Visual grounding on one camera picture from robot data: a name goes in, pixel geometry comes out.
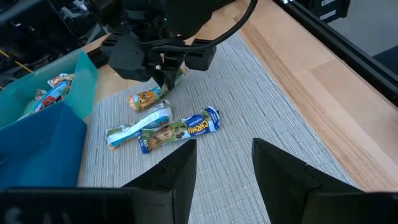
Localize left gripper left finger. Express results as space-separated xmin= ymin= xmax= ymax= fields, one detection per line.
xmin=123 ymin=139 xmax=198 ymax=224

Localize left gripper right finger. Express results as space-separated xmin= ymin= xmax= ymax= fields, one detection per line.
xmin=251 ymin=138 xmax=357 ymax=224

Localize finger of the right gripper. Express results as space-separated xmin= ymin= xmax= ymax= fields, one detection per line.
xmin=154 ymin=58 xmax=171 ymax=91
xmin=170 ymin=55 xmax=185 ymax=88

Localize orange green granola bar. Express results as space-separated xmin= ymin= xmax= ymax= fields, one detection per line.
xmin=128 ymin=68 xmax=187 ymax=113

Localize blue ended Chewy granola bar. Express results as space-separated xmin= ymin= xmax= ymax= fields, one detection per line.
xmin=137 ymin=105 xmax=221 ymax=156

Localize silver white granola bar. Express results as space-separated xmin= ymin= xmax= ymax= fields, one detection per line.
xmin=104 ymin=99 xmax=174 ymax=151

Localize chocolate chip Chewy granola bar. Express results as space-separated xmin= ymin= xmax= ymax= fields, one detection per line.
xmin=33 ymin=81 xmax=72 ymax=113

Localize teal plastic bin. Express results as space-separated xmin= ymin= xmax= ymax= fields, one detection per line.
xmin=0 ymin=49 xmax=100 ymax=130

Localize grey woven table mat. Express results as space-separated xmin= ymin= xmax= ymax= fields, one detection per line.
xmin=77 ymin=30 xmax=358 ymax=224

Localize blue plastic bin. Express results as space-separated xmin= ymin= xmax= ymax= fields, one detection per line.
xmin=0 ymin=101 xmax=88 ymax=190

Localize black box white labels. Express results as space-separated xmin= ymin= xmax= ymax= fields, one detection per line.
xmin=306 ymin=0 xmax=351 ymax=23

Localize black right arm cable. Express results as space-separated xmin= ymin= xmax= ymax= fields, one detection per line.
xmin=147 ymin=0 xmax=259 ymax=55

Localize yellow extension cable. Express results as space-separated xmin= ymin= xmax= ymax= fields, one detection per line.
xmin=0 ymin=49 xmax=34 ymax=74

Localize black aluminium table frame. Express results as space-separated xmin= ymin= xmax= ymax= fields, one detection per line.
xmin=273 ymin=0 xmax=398 ymax=106

